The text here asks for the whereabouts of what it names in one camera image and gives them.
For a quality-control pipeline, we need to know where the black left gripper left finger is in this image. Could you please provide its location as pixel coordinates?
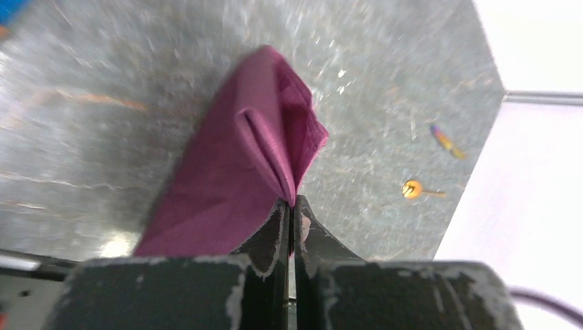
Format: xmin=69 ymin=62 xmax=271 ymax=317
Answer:
xmin=43 ymin=201 xmax=291 ymax=329

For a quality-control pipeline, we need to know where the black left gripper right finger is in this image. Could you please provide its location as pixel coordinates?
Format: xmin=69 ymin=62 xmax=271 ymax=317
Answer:
xmin=294 ymin=196 xmax=522 ymax=329

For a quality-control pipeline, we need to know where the magenta satin napkin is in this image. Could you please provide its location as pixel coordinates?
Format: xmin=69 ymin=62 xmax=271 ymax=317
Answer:
xmin=134 ymin=45 xmax=329 ymax=256

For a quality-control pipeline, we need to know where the gold spoon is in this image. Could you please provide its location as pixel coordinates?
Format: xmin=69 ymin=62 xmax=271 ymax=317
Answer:
xmin=401 ymin=179 xmax=447 ymax=199

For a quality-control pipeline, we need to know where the iridescent rainbow knife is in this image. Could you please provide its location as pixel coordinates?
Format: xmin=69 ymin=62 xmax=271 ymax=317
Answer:
xmin=429 ymin=124 xmax=466 ymax=160

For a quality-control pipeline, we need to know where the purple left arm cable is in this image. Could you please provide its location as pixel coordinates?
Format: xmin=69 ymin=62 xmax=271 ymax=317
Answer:
xmin=509 ymin=287 xmax=583 ymax=327

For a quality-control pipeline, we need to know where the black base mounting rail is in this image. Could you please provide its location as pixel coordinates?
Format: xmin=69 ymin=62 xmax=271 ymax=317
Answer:
xmin=1 ymin=250 xmax=77 ymax=329

